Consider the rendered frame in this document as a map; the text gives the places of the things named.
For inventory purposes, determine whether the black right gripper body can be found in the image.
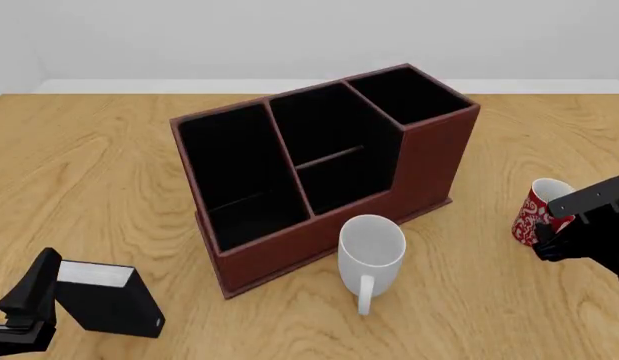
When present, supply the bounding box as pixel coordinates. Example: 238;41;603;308
533;231;599;264

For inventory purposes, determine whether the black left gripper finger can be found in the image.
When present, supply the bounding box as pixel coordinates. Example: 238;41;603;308
0;246;63;324

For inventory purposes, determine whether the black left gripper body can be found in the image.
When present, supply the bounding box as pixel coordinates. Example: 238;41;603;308
0;316;58;354

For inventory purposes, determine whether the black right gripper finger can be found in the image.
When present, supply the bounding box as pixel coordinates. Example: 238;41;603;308
534;222;559;246

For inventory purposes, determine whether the red patterned mug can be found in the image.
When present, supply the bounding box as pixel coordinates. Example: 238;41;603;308
511;177;578;248

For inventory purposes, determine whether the red-brown desk caddy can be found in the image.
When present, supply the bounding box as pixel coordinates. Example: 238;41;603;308
169;62;482;300

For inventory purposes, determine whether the white mug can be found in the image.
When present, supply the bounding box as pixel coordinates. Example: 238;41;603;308
337;213;408;317

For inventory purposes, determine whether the black book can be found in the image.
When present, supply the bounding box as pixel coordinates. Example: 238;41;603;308
53;259;166;339

